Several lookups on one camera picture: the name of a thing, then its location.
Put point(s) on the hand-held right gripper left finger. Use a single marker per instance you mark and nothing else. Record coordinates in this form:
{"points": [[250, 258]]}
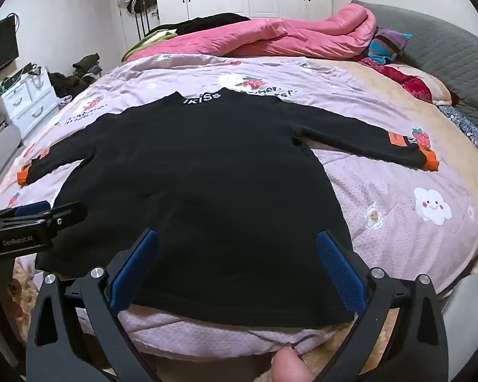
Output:
{"points": [[133, 272]]}

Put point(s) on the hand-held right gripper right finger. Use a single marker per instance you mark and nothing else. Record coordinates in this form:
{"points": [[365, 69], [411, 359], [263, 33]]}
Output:
{"points": [[340, 276]]}

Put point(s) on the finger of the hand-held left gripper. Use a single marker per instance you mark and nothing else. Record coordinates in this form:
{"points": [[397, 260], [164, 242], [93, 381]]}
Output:
{"points": [[69, 215], [32, 209]]}

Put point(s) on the black sweater with orange cuffs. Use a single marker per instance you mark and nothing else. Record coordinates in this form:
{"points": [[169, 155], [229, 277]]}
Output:
{"points": [[207, 175]]}

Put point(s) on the pile of dark clothes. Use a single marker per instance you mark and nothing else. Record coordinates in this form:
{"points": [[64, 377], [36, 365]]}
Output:
{"points": [[79, 75]]}

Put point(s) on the person's right hand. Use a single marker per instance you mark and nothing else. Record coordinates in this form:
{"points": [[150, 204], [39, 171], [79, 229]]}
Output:
{"points": [[290, 366]]}

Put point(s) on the pink printed quilt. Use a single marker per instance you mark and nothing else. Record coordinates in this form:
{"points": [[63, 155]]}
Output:
{"points": [[382, 191]]}

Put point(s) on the white drawer cabinet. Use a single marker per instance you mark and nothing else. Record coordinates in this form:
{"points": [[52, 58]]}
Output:
{"points": [[32, 103]]}

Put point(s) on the black television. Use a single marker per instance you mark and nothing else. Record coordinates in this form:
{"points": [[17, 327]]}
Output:
{"points": [[0, 49]]}

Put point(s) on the beige blanket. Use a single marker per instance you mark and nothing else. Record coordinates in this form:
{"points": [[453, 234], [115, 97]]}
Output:
{"points": [[454, 143]]}

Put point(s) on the yellow-green blanket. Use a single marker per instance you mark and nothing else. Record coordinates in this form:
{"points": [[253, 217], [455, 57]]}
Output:
{"points": [[151, 39]]}

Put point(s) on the blue patterned cloth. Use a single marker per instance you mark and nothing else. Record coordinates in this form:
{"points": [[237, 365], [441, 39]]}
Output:
{"points": [[470, 127]]}

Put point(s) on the red cloth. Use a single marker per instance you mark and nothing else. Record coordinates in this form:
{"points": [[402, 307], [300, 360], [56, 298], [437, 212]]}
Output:
{"points": [[410, 83]]}

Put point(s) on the striped purple cloth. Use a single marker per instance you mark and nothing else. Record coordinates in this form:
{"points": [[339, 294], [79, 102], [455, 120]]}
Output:
{"points": [[386, 45]]}

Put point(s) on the black garment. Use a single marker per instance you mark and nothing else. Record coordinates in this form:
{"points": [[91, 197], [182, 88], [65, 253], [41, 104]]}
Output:
{"points": [[211, 22]]}

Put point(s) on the grey quilted headboard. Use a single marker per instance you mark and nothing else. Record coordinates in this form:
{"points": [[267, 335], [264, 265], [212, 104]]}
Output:
{"points": [[450, 55]]}

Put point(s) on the pink duvet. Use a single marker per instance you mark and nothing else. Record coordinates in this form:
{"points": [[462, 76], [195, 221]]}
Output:
{"points": [[286, 36]]}

